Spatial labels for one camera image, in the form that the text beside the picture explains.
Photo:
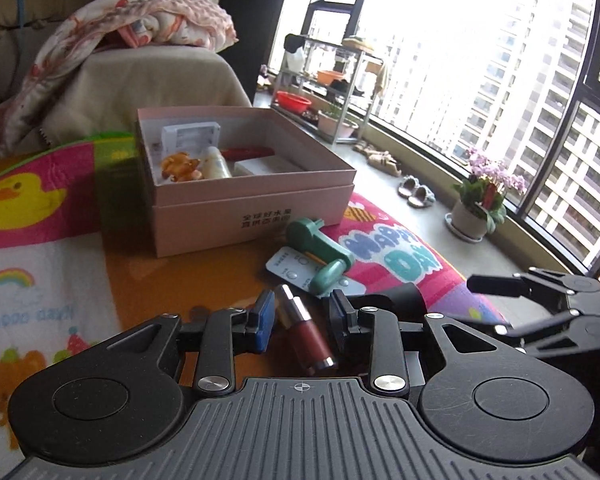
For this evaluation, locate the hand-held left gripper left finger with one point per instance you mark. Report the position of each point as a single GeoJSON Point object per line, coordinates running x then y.
{"type": "Point", "coordinates": [266, 322]}

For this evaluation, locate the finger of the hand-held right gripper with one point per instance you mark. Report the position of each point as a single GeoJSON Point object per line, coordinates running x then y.
{"type": "Point", "coordinates": [495, 285]}
{"type": "Point", "coordinates": [545, 327]}

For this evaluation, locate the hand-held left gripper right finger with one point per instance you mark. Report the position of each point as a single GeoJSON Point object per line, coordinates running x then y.
{"type": "Point", "coordinates": [339, 317]}

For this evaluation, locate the red lip gloss tube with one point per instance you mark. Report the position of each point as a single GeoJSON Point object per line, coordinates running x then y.
{"type": "Point", "coordinates": [305, 335]}

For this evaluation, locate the white blister pack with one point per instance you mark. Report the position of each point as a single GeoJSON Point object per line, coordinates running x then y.
{"type": "Point", "coordinates": [287, 265]}

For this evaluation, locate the green plastic tool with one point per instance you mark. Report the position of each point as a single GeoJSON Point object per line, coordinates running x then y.
{"type": "Point", "coordinates": [325, 255]}

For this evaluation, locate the pink cardboard box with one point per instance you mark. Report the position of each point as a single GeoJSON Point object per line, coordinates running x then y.
{"type": "Point", "coordinates": [205, 225]}

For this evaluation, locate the small white box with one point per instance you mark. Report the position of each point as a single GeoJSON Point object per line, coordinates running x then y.
{"type": "Point", "coordinates": [265, 166]}

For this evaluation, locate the white plastic bottle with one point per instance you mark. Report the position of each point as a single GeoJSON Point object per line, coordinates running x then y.
{"type": "Point", "coordinates": [216, 164]}

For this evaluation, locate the red slender object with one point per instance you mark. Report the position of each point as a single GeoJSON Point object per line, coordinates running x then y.
{"type": "Point", "coordinates": [247, 152]}

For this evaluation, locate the orange toy figure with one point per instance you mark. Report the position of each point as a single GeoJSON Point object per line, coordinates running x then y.
{"type": "Point", "coordinates": [180, 167]}

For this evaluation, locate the white carton box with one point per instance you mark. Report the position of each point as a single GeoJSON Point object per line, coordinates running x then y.
{"type": "Point", "coordinates": [190, 136]}

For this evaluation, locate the pink flowers in pot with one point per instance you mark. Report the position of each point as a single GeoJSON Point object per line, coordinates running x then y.
{"type": "Point", "coordinates": [475, 215]}

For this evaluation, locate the grey slippers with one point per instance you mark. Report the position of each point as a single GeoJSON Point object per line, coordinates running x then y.
{"type": "Point", "coordinates": [416, 194]}

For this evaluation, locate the beige shoes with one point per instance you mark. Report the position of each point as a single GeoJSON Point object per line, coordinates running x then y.
{"type": "Point", "coordinates": [380, 160]}

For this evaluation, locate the green potted plant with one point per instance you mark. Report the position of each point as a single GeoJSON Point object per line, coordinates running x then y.
{"type": "Point", "coordinates": [337, 125]}

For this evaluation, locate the metal shelf rack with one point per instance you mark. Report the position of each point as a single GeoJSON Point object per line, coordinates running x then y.
{"type": "Point", "coordinates": [346, 120]}

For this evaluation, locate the apartment buildings outside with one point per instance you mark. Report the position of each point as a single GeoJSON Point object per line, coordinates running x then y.
{"type": "Point", "coordinates": [480, 85]}

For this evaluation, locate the red plastic basin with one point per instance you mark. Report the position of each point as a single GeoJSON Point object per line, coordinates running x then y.
{"type": "Point", "coordinates": [294, 102]}

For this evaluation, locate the colourful printed play mat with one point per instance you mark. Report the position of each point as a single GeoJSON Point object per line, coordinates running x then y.
{"type": "Point", "coordinates": [45, 260]}

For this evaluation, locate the beige hanging cloth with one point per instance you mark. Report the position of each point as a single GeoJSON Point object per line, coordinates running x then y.
{"type": "Point", "coordinates": [382, 79]}

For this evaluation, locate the orange plastic basin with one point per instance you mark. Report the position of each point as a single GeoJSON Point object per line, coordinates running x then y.
{"type": "Point", "coordinates": [330, 77]}

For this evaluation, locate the small plush toys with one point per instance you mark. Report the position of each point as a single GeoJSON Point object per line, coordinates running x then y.
{"type": "Point", "coordinates": [263, 77]}

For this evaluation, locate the white jug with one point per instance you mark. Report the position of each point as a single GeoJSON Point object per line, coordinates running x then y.
{"type": "Point", "coordinates": [295, 62]}

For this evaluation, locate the straw hat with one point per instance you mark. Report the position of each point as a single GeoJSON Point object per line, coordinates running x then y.
{"type": "Point", "coordinates": [358, 43]}

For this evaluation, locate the beige sofa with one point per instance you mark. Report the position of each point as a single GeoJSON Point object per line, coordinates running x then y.
{"type": "Point", "coordinates": [130, 80]}

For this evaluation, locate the black cap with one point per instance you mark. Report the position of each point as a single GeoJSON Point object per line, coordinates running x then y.
{"type": "Point", "coordinates": [295, 42]}

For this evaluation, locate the printed pink blanket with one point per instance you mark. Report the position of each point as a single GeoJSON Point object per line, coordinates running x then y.
{"type": "Point", "coordinates": [70, 45]}

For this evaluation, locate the black window frame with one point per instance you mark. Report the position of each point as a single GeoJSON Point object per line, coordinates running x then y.
{"type": "Point", "coordinates": [575, 105]}

